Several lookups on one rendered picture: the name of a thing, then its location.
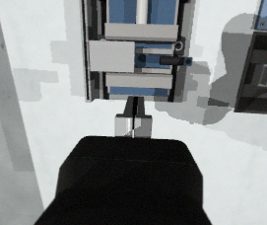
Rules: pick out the grey flat bar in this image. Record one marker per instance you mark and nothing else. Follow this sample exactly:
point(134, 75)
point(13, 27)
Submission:
point(152, 70)
point(163, 51)

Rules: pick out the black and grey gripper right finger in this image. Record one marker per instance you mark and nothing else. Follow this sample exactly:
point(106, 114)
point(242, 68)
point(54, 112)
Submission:
point(142, 122)

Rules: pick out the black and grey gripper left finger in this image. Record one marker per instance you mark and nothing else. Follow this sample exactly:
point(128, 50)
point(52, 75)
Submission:
point(124, 122)

